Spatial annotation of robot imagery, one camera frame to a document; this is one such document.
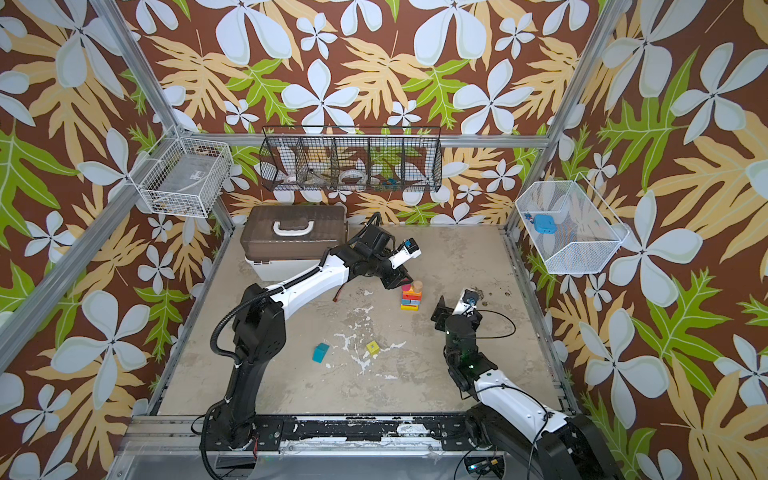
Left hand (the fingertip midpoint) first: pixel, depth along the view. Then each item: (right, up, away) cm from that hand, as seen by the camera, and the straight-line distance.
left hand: (408, 270), depth 88 cm
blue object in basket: (+40, +14, -2) cm, 42 cm away
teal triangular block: (-27, -24, -1) cm, 36 cm away
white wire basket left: (-65, +27, -2) cm, 71 cm away
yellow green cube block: (-11, -23, -2) cm, 25 cm away
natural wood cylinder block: (+3, -5, +2) cm, 6 cm away
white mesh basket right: (+46, +11, -6) cm, 48 cm away
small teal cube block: (0, -11, +8) cm, 13 cm away
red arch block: (+1, -9, +5) cm, 10 cm away
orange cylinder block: (+1, -7, +3) cm, 8 cm away
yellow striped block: (0, -13, +9) cm, 15 cm away
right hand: (+12, -8, -4) cm, 15 cm away
